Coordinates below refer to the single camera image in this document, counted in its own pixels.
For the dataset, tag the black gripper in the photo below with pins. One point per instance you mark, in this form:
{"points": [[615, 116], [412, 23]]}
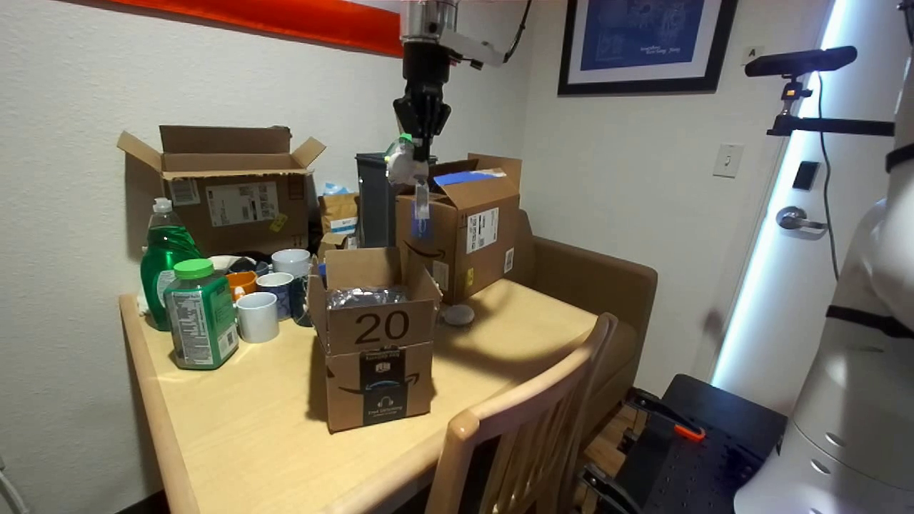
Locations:
{"points": [[428, 73]]}

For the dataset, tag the large cardboard box blue tape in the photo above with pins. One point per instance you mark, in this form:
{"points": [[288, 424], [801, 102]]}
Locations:
{"points": [[466, 237]]}

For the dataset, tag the open brown cardboard box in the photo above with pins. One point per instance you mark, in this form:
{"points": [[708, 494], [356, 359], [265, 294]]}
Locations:
{"points": [[229, 204]]}

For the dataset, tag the small cardboard box marked 20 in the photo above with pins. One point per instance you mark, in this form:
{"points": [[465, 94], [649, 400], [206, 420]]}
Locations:
{"points": [[375, 380]]}

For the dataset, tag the green plastic item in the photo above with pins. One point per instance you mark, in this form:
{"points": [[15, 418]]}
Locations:
{"points": [[404, 143]]}

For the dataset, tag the black trash bin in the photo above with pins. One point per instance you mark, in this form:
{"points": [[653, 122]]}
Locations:
{"points": [[372, 204]]}

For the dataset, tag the white mug blue band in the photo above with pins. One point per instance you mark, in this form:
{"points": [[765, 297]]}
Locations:
{"points": [[292, 260]]}

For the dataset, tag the dark mug white rim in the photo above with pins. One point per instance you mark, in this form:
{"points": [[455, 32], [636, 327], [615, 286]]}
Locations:
{"points": [[278, 291]]}

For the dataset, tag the wooden chair right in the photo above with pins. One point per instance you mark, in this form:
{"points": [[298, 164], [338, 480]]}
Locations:
{"points": [[589, 276]]}

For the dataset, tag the wooden chair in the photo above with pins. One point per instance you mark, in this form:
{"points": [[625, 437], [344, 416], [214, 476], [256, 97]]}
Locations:
{"points": [[516, 418], [589, 276]]}

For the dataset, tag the framed blue picture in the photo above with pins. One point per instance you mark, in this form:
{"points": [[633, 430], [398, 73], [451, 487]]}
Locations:
{"points": [[648, 44]]}

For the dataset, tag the orange mug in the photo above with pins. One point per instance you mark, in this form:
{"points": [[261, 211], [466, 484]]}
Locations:
{"points": [[242, 283]]}

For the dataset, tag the plain white mug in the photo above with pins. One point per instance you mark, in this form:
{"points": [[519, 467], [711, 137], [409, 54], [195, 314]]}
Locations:
{"points": [[258, 319]]}

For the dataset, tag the green dish soap bottle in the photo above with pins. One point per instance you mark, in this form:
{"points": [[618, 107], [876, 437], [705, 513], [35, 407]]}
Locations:
{"points": [[162, 259]]}

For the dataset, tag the green lidded jar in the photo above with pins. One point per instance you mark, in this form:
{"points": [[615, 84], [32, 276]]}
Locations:
{"points": [[201, 324]]}

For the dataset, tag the white door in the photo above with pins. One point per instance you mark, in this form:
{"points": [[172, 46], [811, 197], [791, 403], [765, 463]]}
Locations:
{"points": [[762, 286]]}

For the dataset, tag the black door lock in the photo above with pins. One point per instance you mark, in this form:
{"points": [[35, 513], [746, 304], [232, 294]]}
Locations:
{"points": [[806, 174]]}

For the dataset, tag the black robot cart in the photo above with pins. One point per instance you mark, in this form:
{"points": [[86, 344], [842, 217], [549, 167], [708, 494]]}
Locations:
{"points": [[715, 410]]}

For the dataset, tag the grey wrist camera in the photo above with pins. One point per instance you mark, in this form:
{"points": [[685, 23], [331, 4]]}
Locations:
{"points": [[489, 29]]}

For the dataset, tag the red wall banner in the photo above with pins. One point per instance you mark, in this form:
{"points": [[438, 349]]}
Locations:
{"points": [[248, 17]]}

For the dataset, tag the white light switch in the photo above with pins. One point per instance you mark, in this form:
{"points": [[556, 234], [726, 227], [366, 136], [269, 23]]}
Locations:
{"points": [[731, 161]]}

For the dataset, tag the black camera on stand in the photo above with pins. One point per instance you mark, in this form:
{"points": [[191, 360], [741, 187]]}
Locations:
{"points": [[801, 62]]}

